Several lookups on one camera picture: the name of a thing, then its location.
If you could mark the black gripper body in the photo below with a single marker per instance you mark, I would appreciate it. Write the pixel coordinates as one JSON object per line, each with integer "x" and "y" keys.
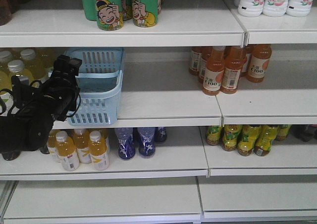
{"x": 57, "y": 97}

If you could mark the yellow lemon tea bottle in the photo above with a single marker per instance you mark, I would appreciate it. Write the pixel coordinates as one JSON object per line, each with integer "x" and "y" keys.
{"x": 230, "y": 136}
{"x": 213, "y": 134}
{"x": 249, "y": 135}
{"x": 263, "y": 144}

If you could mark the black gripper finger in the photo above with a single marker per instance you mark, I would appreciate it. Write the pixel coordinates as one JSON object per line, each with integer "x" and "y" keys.
{"x": 61, "y": 67}
{"x": 75, "y": 64}

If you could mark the white peach drink bottle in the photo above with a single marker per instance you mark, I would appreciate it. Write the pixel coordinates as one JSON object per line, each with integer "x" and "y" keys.
{"x": 275, "y": 8}
{"x": 250, "y": 8}
{"x": 299, "y": 8}

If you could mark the pale yellow juice bottle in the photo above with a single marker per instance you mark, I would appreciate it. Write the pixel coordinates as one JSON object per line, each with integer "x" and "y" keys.
{"x": 5, "y": 84}
{"x": 34, "y": 64}
{"x": 17, "y": 68}

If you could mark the green cartoon drink can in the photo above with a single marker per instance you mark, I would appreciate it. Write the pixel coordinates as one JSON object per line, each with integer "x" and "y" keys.
{"x": 109, "y": 14}
{"x": 145, "y": 12}

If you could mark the light blue plastic basket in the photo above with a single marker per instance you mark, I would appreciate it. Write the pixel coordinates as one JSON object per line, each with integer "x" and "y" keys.
{"x": 100, "y": 82}

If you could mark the coke bottle on shelf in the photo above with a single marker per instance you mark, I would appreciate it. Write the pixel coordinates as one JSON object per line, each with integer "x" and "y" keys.
{"x": 305, "y": 132}

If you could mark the blue sports drink bottle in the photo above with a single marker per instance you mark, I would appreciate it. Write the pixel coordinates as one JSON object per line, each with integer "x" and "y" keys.
{"x": 147, "y": 147}
{"x": 126, "y": 149}

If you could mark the white metal shelf unit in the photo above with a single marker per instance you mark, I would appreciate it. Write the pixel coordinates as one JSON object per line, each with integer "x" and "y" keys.
{"x": 186, "y": 181}

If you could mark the orange juice bottle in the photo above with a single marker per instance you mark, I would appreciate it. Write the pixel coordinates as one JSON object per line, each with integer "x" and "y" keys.
{"x": 98, "y": 151}
{"x": 51, "y": 145}
{"x": 66, "y": 151}
{"x": 81, "y": 142}

